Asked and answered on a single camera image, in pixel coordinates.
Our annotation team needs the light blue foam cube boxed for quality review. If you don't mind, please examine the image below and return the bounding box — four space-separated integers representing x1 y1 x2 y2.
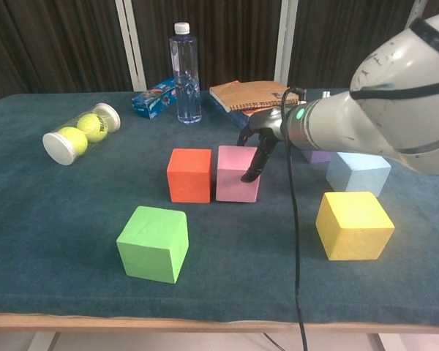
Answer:
325 152 392 198

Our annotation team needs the clear tennis ball tube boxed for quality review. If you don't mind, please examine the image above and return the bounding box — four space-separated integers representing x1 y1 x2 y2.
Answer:
42 102 121 166

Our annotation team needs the pink foam cube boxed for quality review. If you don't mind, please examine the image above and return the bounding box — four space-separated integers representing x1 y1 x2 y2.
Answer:
215 145 260 203

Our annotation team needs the purple foam cube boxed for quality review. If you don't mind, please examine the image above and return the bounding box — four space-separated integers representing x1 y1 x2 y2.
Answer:
301 148 334 164

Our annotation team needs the blue white card box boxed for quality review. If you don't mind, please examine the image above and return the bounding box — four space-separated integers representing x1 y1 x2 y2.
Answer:
209 97 257 129

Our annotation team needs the clear plastic water bottle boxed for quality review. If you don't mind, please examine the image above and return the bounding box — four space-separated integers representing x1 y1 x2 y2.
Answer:
168 21 203 124

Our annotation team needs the green foam cube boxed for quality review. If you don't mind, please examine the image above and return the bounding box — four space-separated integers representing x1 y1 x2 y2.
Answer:
116 205 190 284

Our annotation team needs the yellow tennis ball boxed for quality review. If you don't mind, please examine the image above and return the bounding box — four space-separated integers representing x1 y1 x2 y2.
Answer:
58 126 89 154
76 113 109 142

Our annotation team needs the brown cardboard package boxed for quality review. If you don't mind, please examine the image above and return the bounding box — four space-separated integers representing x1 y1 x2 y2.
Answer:
209 80 304 113

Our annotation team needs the blue felt table cloth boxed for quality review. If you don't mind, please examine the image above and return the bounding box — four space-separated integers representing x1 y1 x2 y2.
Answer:
0 86 439 326

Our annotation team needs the blue cookie box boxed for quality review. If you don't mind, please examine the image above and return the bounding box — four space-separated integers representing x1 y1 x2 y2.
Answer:
131 77 179 121

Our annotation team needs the yellow foam cube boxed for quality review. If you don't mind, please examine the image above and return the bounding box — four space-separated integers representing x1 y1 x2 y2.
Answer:
315 191 396 262

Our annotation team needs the red foam cube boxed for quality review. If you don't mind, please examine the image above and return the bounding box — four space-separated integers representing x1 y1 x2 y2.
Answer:
166 148 212 204

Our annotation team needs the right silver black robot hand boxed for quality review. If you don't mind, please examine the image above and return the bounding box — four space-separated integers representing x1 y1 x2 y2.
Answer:
236 107 290 183

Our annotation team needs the black right hand cable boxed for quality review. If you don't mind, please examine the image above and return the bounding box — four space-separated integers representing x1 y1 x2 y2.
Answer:
280 86 310 351

